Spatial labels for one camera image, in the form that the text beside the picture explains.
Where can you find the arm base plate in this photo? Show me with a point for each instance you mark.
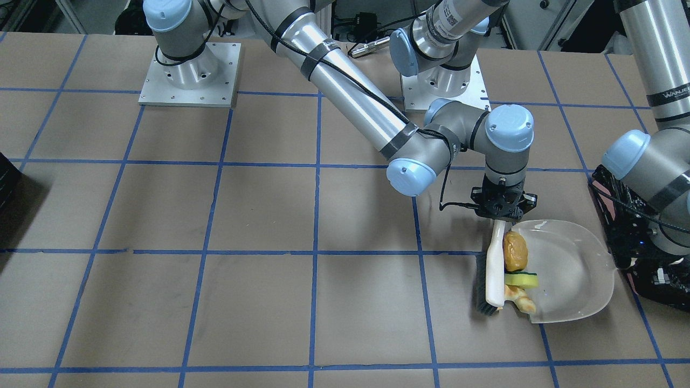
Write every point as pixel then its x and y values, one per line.
pixel 209 80
pixel 466 86

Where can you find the toy bread piece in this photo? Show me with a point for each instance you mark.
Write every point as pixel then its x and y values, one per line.
pixel 520 298

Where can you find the yellow green sponge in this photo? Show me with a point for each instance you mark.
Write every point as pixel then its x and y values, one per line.
pixel 522 279

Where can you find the beige hand brush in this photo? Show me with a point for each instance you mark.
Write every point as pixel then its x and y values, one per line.
pixel 488 288

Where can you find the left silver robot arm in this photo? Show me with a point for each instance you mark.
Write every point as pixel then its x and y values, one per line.
pixel 655 166

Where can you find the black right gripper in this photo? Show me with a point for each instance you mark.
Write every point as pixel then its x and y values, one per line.
pixel 527 201

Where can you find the beige plastic dustpan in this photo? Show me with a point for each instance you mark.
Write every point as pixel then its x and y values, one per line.
pixel 574 269

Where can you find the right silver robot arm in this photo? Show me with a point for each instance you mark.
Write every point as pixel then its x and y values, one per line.
pixel 334 81

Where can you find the black lined trash bin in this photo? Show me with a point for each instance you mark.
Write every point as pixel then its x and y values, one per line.
pixel 628 226

